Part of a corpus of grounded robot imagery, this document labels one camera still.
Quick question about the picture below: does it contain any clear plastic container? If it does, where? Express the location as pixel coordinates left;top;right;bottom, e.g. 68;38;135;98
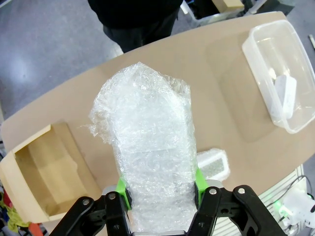
241;19;315;135

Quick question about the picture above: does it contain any bubble-wrapped clock showing grey face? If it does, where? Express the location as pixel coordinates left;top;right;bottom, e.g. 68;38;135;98
196;147;231;182

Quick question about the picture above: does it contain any colourful cloth pile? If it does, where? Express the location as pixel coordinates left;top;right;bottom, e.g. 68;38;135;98
0;188;33;234

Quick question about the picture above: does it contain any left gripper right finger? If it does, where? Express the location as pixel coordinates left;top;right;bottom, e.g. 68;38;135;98
189;167;282;236

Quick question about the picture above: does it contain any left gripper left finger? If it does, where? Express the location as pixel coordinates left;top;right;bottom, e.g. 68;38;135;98
50;177;134;236

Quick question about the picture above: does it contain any open brown cardboard box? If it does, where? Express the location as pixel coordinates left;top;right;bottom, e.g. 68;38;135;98
0;121;104;224

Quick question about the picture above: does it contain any person's black sweater body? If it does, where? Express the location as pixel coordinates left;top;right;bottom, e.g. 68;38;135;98
87;0;185;54

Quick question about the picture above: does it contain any bubble-wrapped clock fully white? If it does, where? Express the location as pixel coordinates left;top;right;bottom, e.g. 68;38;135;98
80;60;200;234

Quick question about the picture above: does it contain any ribbed aluminium base platform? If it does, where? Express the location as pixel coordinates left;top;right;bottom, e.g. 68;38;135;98
213;164;315;236

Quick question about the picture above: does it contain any unwrapped white clock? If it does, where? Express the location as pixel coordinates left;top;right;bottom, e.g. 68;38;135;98
269;74;298;119

